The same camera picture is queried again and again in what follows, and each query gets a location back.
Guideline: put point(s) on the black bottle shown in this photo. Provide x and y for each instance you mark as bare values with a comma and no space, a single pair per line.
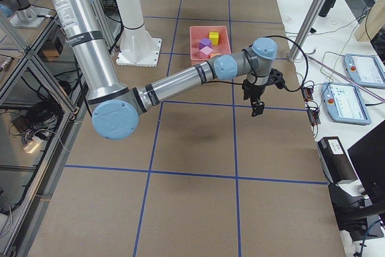
326,7

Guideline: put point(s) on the black monitor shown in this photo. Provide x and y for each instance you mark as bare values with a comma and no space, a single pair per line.
367,156

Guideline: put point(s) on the aluminium frame post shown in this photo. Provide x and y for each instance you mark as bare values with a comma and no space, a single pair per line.
305,28

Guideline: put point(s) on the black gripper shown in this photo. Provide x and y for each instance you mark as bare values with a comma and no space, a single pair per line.
253,91

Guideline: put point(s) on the black box device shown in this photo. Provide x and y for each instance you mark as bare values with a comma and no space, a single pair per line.
335,161

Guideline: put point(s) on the metal grabber stick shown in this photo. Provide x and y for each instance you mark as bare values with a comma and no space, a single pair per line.
334,72

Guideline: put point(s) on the yellow foam block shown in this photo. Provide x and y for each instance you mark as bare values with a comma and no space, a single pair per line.
214,37

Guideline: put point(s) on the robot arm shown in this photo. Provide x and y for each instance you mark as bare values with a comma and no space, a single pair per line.
118,93

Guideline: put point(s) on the orange foam block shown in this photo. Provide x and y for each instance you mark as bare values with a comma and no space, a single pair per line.
212,55

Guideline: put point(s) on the blue teach pendant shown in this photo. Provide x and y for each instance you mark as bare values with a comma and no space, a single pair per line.
365,70
344,103

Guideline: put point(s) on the blue teach pendant near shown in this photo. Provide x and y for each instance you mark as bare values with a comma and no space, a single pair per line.
344,103

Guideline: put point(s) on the blue teach pendant far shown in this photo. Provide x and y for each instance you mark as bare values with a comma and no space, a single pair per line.
365,70

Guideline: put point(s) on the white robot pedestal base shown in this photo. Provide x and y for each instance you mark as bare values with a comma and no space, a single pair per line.
137,47

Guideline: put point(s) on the pink plastic bin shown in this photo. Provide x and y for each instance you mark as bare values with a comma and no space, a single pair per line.
196,33

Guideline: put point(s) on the light pink foam block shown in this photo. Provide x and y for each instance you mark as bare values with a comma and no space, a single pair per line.
205,52

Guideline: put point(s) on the purple foam block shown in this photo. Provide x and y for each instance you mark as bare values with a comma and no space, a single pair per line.
205,42

